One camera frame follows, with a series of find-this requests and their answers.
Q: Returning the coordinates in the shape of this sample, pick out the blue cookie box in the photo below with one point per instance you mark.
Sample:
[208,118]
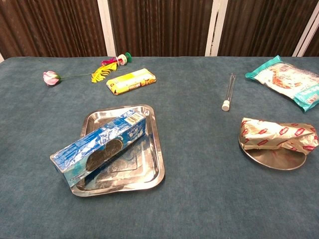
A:
[99,142]

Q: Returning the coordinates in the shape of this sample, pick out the red white snack bag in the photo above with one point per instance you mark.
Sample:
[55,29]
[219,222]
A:
[274,134]

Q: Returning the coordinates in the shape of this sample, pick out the rectangular stainless steel tray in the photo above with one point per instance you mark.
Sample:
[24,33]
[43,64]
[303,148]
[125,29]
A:
[142,161]

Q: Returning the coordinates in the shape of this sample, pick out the yellow snack bar package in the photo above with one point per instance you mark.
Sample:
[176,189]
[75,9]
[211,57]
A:
[129,81]

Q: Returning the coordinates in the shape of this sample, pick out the glass tube with white cap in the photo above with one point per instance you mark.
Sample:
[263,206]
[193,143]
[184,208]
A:
[226,105]

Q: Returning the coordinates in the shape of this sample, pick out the colourful feather shuttlecock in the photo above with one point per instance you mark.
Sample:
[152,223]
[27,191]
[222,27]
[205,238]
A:
[102,73]

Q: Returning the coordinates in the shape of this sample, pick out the teal tablecloth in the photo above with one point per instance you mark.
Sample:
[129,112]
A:
[199,199]

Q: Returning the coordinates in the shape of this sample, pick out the brown pleated screen panel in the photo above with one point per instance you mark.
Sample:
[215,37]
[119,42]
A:
[49,25]
[261,25]
[162,25]
[314,47]

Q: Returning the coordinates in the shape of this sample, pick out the pink artificial rose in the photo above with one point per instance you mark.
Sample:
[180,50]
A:
[51,77]

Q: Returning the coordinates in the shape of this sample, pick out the round stainless steel plate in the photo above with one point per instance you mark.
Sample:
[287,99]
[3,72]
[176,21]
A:
[274,160]

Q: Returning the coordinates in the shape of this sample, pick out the white and teal snack bag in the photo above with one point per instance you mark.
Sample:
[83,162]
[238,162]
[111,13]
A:
[286,79]

